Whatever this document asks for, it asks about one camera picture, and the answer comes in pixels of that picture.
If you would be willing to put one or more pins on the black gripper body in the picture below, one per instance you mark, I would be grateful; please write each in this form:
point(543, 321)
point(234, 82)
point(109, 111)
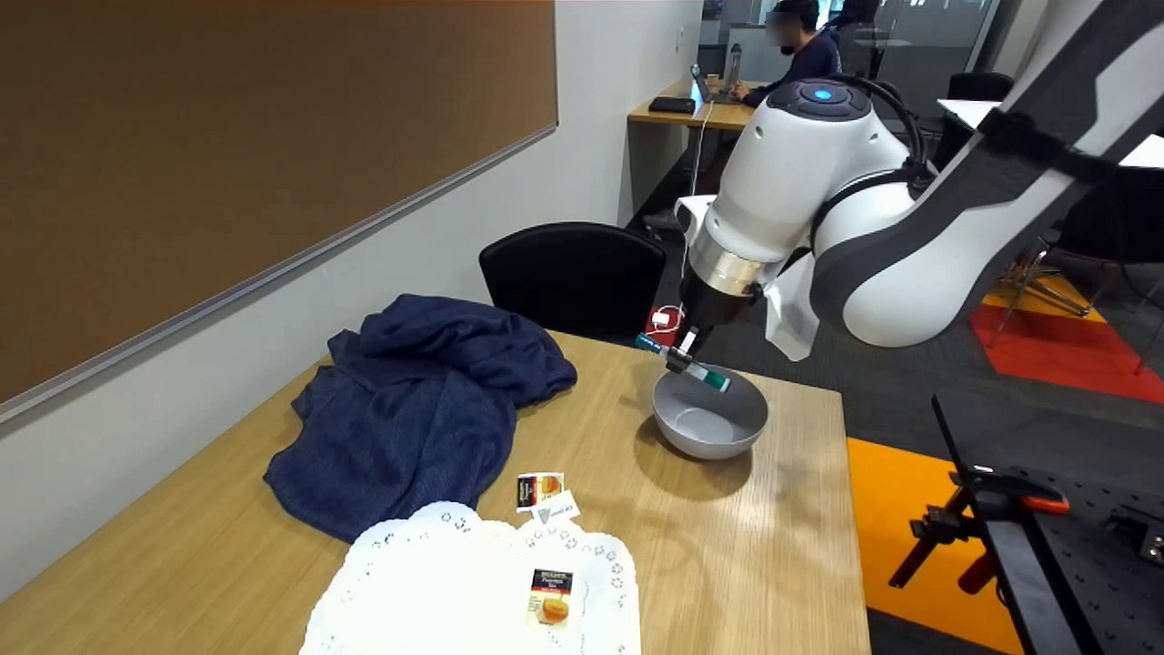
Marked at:
point(714, 305)

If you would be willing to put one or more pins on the teal marker pen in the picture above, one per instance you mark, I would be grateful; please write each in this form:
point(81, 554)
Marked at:
point(702, 372)

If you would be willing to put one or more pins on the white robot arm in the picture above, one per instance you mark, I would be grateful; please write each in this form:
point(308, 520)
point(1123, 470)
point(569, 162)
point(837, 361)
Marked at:
point(922, 183)

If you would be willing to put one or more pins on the grey bowl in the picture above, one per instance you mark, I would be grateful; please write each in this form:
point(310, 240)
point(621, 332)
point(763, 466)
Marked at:
point(709, 419)

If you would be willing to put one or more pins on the black office chair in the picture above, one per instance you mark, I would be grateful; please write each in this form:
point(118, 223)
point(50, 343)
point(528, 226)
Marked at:
point(575, 277)

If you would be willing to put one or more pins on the wooden office desk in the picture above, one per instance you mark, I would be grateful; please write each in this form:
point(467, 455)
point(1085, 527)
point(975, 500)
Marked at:
point(694, 117)

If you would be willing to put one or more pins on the small packet with orange picture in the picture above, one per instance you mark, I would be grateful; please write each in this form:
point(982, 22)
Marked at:
point(541, 489)
point(549, 595)

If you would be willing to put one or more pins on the dark blue cloth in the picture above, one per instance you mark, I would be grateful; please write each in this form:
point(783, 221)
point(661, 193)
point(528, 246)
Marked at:
point(420, 402)

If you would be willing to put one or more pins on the seated person in dark shirt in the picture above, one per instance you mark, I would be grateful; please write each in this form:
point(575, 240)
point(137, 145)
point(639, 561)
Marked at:
point(803, 44)

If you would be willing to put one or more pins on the black orange bar clamp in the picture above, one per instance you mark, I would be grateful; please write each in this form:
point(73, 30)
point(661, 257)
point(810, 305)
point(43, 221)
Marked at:
point(965, 523)

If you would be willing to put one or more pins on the white paper doily stack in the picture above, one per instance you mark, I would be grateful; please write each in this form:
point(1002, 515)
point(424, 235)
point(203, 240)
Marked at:
point(475, 588)

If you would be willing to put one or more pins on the black perforated bench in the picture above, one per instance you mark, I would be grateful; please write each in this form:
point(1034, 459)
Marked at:
point(1066, 548)

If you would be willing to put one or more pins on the brown pin board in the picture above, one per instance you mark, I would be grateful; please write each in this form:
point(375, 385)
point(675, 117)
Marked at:
point(243, 157)

